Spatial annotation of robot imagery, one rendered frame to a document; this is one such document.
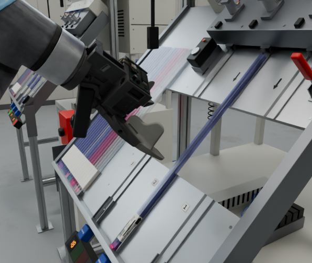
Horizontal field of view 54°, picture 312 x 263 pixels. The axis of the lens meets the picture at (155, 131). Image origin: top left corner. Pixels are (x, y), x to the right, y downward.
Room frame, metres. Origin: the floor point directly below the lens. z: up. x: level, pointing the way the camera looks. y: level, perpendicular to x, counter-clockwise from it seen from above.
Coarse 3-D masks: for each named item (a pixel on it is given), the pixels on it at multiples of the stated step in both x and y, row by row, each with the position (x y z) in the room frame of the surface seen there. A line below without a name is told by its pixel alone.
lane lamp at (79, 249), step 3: (81, 243) 0.57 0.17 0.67; (78, 246) 0.57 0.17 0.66; (81, 246) 0.57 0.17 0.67; (75, 249) 0.57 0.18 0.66; (78, 249) 0.56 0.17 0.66; (81, 249) 0.56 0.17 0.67; (72, 252) 0.57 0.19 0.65; (75, 252) 0.56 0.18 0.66; (78, 252) 0.56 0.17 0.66; (81, 252) 0.55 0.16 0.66; (72, 255) 0.56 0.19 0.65; (75, 255) 0.55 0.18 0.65; (78, 255) 0.55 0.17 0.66; (72, 258) 0.55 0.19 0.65; (75, 258) 0.55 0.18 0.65
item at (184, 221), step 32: (128, 160) 0.69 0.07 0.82; (96, 192) 0.67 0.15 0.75; (128, 192) 0.60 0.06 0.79; (192, 192) 0.50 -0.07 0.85; (160, 224) 0.48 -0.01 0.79; (192, 224) 0.44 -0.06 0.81; (224, 224) 0.41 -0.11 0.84; (128, 256) 0.46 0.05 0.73; (160, 256) 0.43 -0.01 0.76; (192, 256) 0.39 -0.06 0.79
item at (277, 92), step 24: (192, 24) 1.03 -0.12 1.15; (192, 48) 0.91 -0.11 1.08; (240, 48) 0.76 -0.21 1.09; (288, 48) 0.65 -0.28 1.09; (192, 72) 0.81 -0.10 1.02; (216, 72) 0.74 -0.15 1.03; (240, 72) 0.69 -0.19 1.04; (264, 72) 0.64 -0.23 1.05; (288, 72) 0.59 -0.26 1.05; (192, 96) 0.73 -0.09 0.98; (216, 96) 0.67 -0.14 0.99; (240, 96) 0.62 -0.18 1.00; (264, 96) 0.58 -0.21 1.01; (288, 96) 0.54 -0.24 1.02; (288, 120) 0.50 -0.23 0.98
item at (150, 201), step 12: (264, 60) 0.66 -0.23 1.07; (252, 72) 0.65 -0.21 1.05; (240, 84) 0.64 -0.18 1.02; (228, 96) 0.63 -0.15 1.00; (216, 120) 0.60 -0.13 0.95; (204, 132) 0.59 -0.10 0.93; (192, 144) 0.58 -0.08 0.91; (180, 156) 0.57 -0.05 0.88; (180, 168) 0.56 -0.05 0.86; (168, 180) 0.54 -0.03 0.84; (156, 192) 0.53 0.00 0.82; (144, 204) 0.53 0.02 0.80
